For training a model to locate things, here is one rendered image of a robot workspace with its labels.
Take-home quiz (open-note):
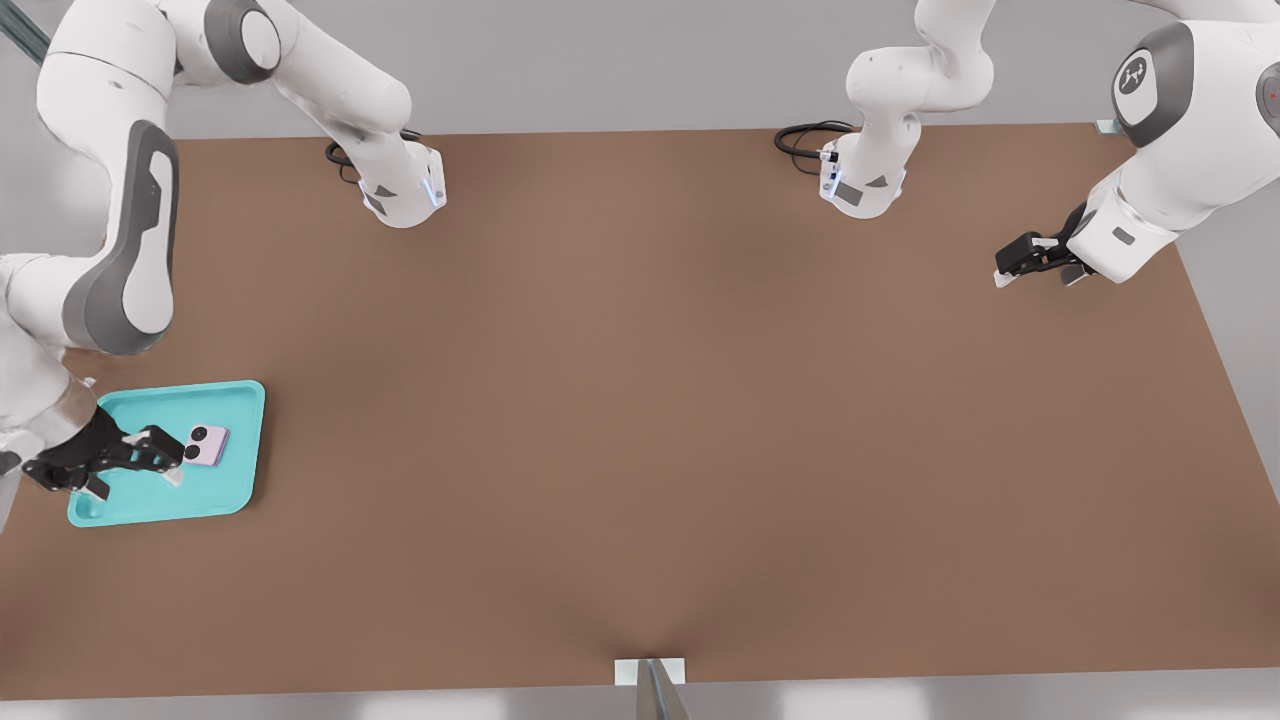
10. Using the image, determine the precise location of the pale blue-green tray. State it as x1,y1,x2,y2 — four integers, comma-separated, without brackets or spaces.
67,380,267,528

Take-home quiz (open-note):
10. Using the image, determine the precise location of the black cable loop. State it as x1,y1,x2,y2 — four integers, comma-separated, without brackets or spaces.
773,120,857,177
325,129,424,187

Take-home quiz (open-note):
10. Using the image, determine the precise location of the pale lilac phone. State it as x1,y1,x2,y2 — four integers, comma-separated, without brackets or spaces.
183,424,232,468

